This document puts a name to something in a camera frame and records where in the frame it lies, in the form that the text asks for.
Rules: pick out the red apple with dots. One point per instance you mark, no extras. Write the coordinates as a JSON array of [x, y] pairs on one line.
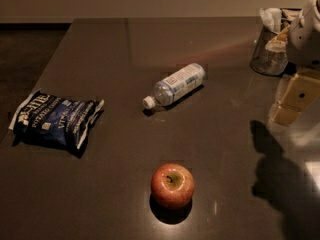
[[172, 186]]

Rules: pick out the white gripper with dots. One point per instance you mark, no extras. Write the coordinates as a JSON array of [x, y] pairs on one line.
[[306, 42]]

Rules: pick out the clear plastic water bottle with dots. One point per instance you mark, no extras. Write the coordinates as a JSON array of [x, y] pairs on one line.
[[175, 86]]

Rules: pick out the blue potato chips bag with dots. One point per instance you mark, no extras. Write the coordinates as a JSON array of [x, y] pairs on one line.
[[56, 122]]

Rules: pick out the wire mesh cup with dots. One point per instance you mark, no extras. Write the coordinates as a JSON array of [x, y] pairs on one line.
[[266, 62]]

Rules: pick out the crumpled white paper in cup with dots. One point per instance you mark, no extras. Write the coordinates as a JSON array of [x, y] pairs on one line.
[[271, 19]]

